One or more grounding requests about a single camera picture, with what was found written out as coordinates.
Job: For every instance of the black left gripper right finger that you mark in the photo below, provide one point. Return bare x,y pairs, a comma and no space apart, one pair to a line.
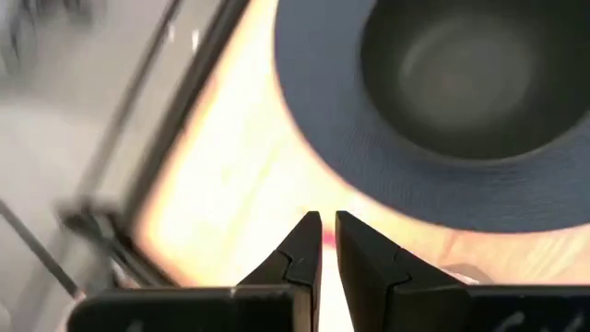
378,286

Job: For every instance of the round dark placemat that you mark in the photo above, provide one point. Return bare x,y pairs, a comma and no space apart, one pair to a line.
350,138

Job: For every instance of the black metal table frame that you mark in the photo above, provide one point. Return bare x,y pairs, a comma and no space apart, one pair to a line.
203,69

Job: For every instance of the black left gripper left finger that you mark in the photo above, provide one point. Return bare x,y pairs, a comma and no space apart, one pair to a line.
302,258

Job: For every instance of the dark round bowl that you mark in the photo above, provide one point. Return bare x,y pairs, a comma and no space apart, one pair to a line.
461,78

